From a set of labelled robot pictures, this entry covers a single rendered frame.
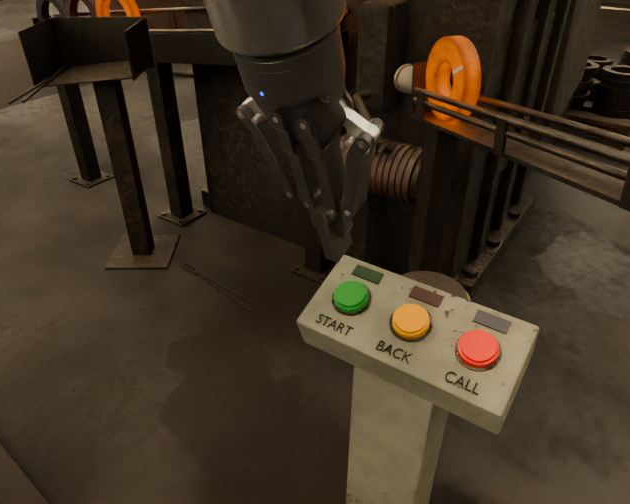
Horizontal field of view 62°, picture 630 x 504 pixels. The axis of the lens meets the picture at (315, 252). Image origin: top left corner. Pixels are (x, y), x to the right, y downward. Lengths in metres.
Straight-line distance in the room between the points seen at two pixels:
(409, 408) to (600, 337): 1.07
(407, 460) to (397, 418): 0.07
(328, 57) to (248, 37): 0.06
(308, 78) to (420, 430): 0.42
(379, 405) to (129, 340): 0.99
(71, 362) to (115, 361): 0.11
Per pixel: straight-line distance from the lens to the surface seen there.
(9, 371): 1.55
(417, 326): 0.57
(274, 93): 0.37
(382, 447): 0.69
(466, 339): 0.56
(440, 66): 1.07
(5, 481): 1.29
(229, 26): 0.34
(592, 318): 1.69
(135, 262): 1.80
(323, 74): 0.36
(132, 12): 1.88
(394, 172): 1.16
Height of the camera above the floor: 0.98
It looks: 34 degrees down
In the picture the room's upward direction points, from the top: straight up
